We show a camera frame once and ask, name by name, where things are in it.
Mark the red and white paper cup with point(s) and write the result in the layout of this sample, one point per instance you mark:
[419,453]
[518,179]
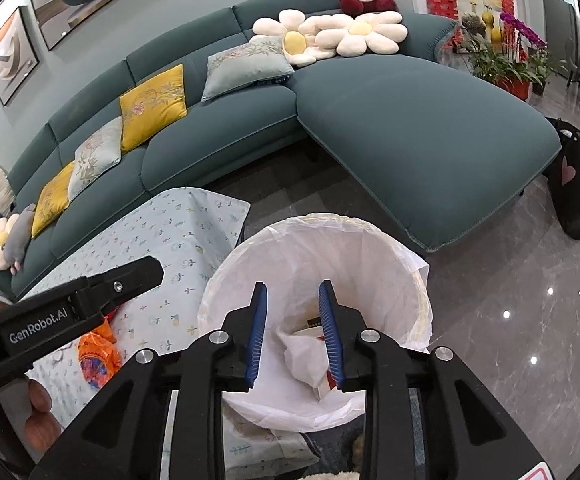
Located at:
[324,382]

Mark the small framed abstract painting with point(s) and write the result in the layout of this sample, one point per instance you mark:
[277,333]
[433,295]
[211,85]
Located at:
[12,55]

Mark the potted green plant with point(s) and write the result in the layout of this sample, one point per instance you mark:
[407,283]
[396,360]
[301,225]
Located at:
[494,60]

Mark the trash bin with white liner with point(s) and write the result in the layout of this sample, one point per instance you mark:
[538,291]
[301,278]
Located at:
[320,255]

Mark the teal sectional sofa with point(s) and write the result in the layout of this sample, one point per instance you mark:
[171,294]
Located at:
[394,125]

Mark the person's left hand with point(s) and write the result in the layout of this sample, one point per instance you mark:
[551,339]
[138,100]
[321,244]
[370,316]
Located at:
[42,410]

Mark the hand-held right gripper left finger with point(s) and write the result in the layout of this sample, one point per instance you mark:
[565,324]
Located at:
[255,340]

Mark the floral light blue tablecloth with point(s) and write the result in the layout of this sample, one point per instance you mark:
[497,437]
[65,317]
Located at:
[160,240]

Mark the small yellow embroidered cushion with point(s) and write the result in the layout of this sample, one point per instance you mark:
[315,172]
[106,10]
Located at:
[52,200]

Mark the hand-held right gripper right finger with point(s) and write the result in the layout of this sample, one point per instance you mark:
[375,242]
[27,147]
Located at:
[330,335]

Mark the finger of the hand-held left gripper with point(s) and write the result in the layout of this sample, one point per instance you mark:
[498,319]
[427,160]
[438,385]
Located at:
[120,285]

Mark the white paper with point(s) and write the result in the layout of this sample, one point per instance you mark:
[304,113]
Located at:
[300,355]

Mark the grey seal plush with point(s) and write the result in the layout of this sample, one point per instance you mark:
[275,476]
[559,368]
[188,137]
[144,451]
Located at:
[20,235]

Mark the gold cigarette pack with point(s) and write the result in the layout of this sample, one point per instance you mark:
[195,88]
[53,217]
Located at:
[312,327]

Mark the gold gourd ornament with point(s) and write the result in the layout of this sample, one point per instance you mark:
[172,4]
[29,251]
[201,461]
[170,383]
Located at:
[494,35]

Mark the light blue embroidered cushion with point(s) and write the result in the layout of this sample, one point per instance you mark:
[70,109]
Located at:
[95,155]
[245,67]

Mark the fluffy cream fabric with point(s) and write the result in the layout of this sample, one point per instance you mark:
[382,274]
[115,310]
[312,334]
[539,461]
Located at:
[335,476]

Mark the orange plastic bag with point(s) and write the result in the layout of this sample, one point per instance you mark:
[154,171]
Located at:
[97,360]

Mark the large yellow embroidered cushion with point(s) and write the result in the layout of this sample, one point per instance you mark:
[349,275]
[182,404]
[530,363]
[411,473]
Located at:
[152,105]

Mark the purple orchid plant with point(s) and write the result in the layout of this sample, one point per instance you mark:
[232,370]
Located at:
[524,30]

